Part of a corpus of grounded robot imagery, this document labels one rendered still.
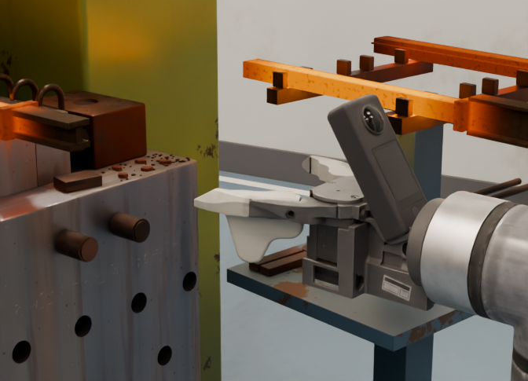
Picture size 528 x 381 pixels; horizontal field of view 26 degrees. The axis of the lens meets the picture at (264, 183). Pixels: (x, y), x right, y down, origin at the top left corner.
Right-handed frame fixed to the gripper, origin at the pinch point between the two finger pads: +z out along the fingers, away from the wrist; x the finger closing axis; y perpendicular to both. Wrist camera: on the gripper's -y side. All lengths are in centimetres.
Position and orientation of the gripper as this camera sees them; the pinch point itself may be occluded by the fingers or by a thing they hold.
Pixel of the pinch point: (250, 173)
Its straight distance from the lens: 101.1
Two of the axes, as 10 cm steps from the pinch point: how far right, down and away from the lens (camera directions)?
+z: -7.7, -1.9, 6.1
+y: 0.0, 9.6, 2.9
